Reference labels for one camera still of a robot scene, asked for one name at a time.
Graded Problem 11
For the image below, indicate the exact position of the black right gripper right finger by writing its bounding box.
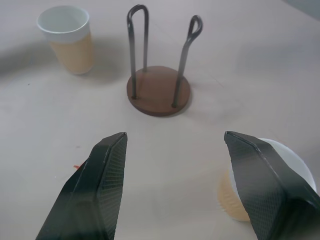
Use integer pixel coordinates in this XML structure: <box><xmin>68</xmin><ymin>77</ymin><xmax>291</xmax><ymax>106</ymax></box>
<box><xmin>224</xmin><ymin>130</ymin><xmax>320</xmax><ymax>240</ymax></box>

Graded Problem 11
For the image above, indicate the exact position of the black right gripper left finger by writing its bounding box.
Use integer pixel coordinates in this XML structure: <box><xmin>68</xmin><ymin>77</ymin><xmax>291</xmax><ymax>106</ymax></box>
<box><xmin>35</xmin><ymin>131</ymin><xmax>128</xmax><ymax>240</ymax></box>

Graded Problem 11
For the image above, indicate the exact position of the tan and white paper cup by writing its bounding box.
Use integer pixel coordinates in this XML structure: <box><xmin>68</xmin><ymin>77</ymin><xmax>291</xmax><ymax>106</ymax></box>
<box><xmin>36</xmin><ymin>5</ymin><xmax>95</xmax><ymax>76</ymax></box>
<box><xmin>217</xmin><ymin>137</ymin><xmax>317</xmax><ymax>223</ymax></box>

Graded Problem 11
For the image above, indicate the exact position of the metal holder with wooden base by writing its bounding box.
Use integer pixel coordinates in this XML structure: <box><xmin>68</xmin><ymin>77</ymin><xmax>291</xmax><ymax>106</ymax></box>
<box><xmin>126</xmin><ymin>3</ymin><xmax>204</xmax><ymax>118</ymax></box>

